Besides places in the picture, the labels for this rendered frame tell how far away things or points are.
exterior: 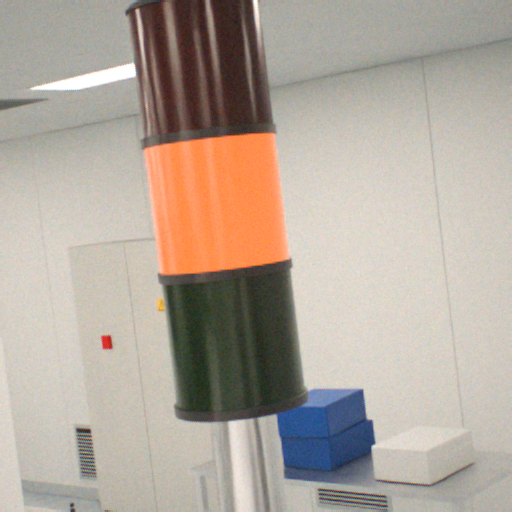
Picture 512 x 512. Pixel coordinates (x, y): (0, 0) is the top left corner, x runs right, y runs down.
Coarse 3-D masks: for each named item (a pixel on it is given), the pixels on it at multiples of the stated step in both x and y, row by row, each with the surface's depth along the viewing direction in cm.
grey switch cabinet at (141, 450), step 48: (144, 240) 750; (96, 288) 782; (144, 288) 750; (96, 336) 788; (144, 336) 756; (96, 384) 794; (144, 384) 761; (96, 432) 800; (144, 432) 767; (192, 432) 737; (144, 480) 773; (192, 480) 742
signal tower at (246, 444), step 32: (160, 0) 38; (224, 128) 38; (256, 128) 39; (192, 416) 39; (224, 416) 39; (256, 416) 39; (224, 448) 40; (256, 448) 40; (224, 480) 40; (256, 480) 40
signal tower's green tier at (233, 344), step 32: (192, 288) 39; (224, 288) 38; (256, 288) 39; (288, 288) 40; (192, 320) 39; (224, 320) 38; (256, 320) 39; (288, 320) 40; (192, 352) 39; (224, 352) 39; (256, 352) 39; (288, 352) 40; (192, 384) 39; (224, 384) 39; (256, 384) 39; (288, 384) 39
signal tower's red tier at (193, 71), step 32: (192, 0) 38; (224, 0) 38; (256, 0) 40; (160, 32) 38; (192, 32) 38; (224, 32) 38; (256, 32) 39; (160, 64) 38; (192, 64) 38; (224, 64) 38; (256, 64) 39; (160, 96) 39; (192, 96) 38; (224, 96) 38; (256, 96) 39; (160, 128) 39; (192, 128) 38
